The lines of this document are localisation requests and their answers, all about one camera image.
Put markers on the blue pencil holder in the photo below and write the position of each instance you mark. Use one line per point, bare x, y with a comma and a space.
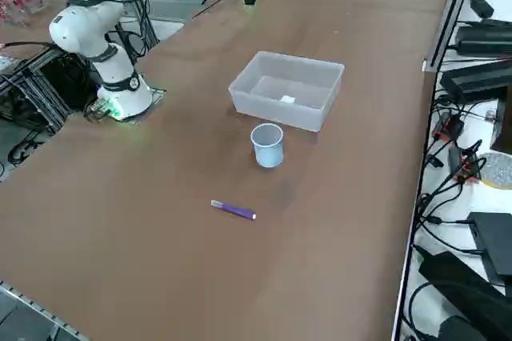
269, 157

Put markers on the purple marker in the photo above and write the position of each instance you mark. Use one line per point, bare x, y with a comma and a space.
236, 209

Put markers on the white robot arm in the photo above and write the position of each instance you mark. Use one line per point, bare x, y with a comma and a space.
128, 103

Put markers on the clear plastic box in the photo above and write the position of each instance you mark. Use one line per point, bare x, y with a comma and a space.
280, 117

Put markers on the dark brown box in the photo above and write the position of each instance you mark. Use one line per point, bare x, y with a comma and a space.
505, 125

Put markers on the flat black box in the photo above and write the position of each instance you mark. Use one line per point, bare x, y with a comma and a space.
494, 245

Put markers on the small white label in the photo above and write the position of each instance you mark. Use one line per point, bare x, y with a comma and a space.
288, 99

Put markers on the green connector board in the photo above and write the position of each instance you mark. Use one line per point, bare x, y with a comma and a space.
102, 105

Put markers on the small black power adapter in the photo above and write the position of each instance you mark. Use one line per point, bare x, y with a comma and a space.
481, 7

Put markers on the black power supply brick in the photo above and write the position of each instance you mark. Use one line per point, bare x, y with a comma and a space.
476, 81
484, 41

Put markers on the red and black plug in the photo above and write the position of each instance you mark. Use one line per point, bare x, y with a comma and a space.
450, 127

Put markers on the small round cap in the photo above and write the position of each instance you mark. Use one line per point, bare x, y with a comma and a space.
490, 115

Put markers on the black adapter with red clips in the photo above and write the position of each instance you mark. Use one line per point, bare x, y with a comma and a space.
460, 165

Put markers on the round glitter coaster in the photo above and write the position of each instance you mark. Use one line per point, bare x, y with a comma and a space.
498, 171

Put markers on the long black bar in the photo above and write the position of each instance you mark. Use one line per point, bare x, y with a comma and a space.
460, 281

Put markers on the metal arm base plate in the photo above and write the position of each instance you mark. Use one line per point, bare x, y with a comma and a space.
158, 95

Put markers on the aluminium camera post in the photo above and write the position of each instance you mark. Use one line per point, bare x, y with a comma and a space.
447, 17

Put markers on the black aluminium frame rack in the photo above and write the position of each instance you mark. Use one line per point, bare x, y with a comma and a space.
36, 101

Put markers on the silver aluminium rail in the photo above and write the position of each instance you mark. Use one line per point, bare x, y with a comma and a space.
40, 311

